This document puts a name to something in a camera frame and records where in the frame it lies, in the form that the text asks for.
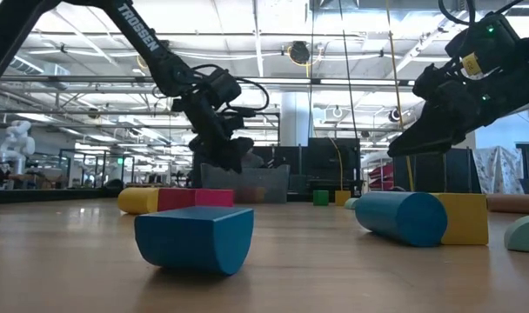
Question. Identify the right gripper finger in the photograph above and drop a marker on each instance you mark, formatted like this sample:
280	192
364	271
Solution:
403	152
430	139

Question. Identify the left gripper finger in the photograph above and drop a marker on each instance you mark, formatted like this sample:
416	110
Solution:
238	154
212	152

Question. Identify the blue wooden cylinder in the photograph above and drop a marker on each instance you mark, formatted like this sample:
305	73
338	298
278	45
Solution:
399	217

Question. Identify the light teal wooden half-cylinder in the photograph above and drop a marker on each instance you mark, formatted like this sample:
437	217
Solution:
525	237
350	203

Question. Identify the yellow wooden cylinder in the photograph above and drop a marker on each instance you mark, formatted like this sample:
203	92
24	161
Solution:
138	201

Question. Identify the blue wooden half-cylinder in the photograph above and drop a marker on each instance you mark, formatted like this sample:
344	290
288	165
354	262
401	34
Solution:
190	239

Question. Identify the green wooden half-cylinder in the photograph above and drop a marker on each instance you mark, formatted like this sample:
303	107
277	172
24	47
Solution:
320	197

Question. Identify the tan wooden cylinder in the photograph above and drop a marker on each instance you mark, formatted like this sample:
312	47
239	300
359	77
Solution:
512	203

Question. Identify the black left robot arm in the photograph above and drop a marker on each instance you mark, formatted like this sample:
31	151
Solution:
138	28

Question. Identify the red shelf rack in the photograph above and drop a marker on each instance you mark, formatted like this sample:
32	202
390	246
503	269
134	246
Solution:
385	171

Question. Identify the grey translucent plastic bin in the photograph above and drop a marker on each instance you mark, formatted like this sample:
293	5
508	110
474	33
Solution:
273	178

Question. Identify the white building column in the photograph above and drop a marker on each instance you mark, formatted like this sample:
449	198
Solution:
296	121

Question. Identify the white patterned cloth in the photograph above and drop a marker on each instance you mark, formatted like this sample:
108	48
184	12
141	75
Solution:
499	171

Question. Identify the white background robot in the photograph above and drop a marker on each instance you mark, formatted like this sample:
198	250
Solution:
17	145

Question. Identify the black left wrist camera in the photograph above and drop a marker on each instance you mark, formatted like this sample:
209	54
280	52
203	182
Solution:
223	89

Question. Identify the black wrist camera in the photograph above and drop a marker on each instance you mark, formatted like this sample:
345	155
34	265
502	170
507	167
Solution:
486	43
223	89

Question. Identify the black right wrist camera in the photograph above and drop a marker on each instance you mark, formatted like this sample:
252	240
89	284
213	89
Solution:
486	43

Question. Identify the black table frame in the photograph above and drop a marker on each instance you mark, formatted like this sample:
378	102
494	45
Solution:
51	196

